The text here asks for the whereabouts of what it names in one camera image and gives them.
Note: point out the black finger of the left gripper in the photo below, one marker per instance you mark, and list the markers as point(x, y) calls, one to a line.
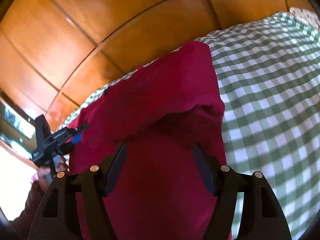
point(74, 139)
point(78, 130)

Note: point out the floral patterned pillow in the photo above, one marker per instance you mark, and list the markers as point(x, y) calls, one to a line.
point(306, 16)

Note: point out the person's left hand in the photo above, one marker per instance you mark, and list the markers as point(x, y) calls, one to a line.
point(44, 173)

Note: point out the dark red garment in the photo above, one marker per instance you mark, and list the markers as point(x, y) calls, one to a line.
point(159, 113)

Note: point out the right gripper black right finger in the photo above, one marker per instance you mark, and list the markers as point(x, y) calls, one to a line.
point(261, 214)

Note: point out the person's left forearm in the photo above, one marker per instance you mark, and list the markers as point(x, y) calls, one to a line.
point(23, 222)

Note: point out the green white checkered bedspread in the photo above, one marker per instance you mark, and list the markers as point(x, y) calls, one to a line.
point(268, 79)

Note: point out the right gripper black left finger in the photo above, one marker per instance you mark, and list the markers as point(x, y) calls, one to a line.
point(75, 200)

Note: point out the wooden panelled headboard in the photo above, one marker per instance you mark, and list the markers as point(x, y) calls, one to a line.
point(54, 53)

